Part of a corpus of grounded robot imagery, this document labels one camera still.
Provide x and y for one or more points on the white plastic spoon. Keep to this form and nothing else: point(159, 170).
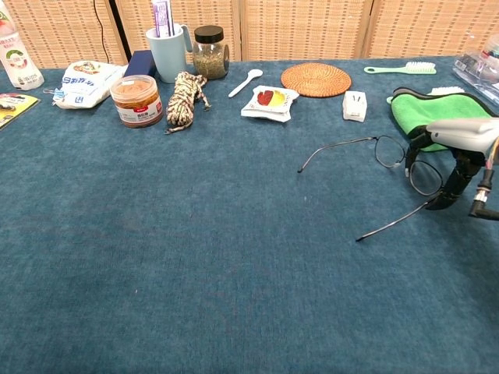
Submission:
point(255, 74)

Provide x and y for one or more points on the white salt bag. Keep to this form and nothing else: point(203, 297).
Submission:
point(83, 85)

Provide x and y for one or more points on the small blue binder clip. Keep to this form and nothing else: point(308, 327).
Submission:
point(58, 93)

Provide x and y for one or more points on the bamboo folding screen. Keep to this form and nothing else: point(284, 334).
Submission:
point(304, 27)

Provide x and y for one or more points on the black wire-frame eyeglasses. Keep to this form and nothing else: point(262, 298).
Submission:
point(386, 152)

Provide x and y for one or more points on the light blue mug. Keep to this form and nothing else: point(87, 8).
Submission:
point(167, 58)

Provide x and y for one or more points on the razor in yellow blister pack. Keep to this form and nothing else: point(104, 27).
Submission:
point(15, 107)

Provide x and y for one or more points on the small white box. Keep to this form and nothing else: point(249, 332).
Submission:
point(354, 107)

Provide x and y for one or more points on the purple toothpaste tube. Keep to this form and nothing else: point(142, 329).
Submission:
point(161, 19)

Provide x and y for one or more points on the glass jar black lid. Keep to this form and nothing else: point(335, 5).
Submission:
point(210, 58)

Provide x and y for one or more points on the round woven rattan coaster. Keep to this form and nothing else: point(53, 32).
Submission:
point(316, 80)

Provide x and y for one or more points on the white snack packet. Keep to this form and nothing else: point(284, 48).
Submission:
point(269, 103)

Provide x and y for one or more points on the blue felt table cloth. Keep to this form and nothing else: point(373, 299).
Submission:
point(195, 253)

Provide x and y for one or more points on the green microfiber cloth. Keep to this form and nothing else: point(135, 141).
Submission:
point(429, 109)

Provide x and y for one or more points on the crushed clear plastic bottle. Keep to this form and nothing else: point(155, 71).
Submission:
point(475, 72)

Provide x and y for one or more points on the drink bottle yellow cap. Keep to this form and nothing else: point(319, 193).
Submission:
point(19, 66)

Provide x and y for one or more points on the plastic jar red label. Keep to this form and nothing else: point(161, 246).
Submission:
point(136, 101)

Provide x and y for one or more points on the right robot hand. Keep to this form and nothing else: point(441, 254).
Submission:
point(464, 132)

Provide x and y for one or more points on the navy blue box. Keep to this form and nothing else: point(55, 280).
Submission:
point(139, 62)

